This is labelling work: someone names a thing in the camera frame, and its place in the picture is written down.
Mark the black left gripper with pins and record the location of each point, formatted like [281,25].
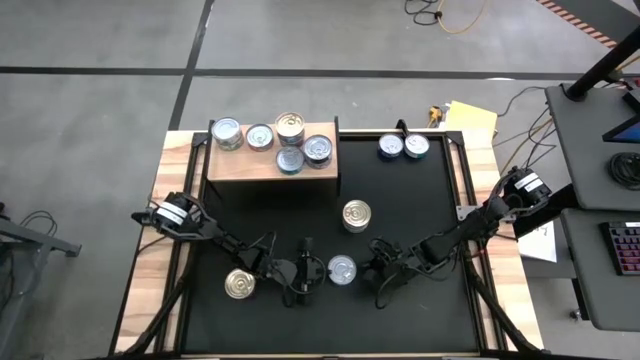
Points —
[302,275]

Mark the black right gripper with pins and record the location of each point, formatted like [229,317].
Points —
[395,265]

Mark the navy label tuna can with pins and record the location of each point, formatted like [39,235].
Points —
[320,164]

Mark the teal tuna can with barcode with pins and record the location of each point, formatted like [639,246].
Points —
[290,159]

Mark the blue label tuna can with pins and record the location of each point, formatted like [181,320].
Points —
[390,145]

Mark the dark label tuna can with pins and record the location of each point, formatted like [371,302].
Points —
[318,147]

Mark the gold-lid red-band tuna can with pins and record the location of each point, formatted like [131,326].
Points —
[291,145]

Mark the silver-top reddish-side tuna can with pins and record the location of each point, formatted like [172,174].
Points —
[260,136]

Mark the tall red blue label can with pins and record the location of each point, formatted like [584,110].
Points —
[357,214]
[289,124]

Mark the Bumble Bee light tuna can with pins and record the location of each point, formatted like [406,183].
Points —
[229,148]
[357,231]

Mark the white green label tuna can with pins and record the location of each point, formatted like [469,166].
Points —
[226,131]

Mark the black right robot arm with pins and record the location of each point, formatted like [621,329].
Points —
[465,230]

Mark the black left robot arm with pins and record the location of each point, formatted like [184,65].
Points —
[220,240]

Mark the yellow black hand tool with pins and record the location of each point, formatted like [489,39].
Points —
[435,116]

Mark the white paper sheet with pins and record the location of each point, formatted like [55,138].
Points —
[542,247]

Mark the yellow paper folder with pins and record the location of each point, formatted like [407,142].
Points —
[472,120]

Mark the grey side desk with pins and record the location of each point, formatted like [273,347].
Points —
[585,280]
[580,150]

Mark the backlit black keyboard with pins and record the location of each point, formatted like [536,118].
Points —
[625,248]

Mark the grey metal stand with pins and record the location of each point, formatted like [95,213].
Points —
[40,240]

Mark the dark tablet screen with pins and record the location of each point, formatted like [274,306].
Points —
[627,134]

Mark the black slanted pole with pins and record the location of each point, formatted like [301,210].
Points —
[602,65]

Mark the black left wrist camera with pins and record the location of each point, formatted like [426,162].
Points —
[306,246]

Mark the wooden shelf black frame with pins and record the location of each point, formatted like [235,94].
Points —
[240,167]

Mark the black metal table frame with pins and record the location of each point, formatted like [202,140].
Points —
[182,320]

